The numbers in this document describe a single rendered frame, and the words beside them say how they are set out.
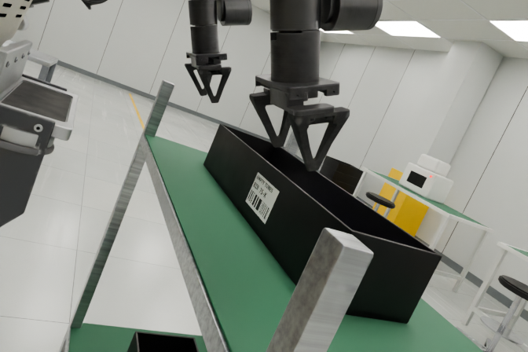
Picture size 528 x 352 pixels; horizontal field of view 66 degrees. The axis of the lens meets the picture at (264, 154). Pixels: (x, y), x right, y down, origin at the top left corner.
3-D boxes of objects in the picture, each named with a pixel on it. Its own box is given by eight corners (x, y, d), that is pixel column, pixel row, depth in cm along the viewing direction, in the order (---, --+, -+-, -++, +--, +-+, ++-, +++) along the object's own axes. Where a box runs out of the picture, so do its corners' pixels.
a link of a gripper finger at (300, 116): (317, 153, 53) (319, 81, 49) (348, 172, 46) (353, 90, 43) (269, 161, 50) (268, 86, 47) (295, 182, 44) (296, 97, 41)
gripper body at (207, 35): (214, 58, 92) (212, 24, 89) (228, 62, 83) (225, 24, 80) (186, 60, 89) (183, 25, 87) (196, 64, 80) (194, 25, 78)
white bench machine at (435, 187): (415, 189, 515) (431, 157, 508) (443, 204, 478) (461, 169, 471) (397, 183, 495) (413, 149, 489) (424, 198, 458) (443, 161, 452)
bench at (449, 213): (377, 232, 575) (401, 181, 564) (460, 295, 442) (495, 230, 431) (336, 220, 542) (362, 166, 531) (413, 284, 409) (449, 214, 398)
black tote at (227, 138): (203, 164, 100) (219, 122, 99) (261, 182, 108) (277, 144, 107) (313, 310, 50) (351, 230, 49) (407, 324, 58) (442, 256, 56)
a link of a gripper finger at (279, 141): (293, 139, 59) (293, 74, 56) (317, 154, 52) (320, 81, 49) (249, 145, 56) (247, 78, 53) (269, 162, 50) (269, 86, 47)
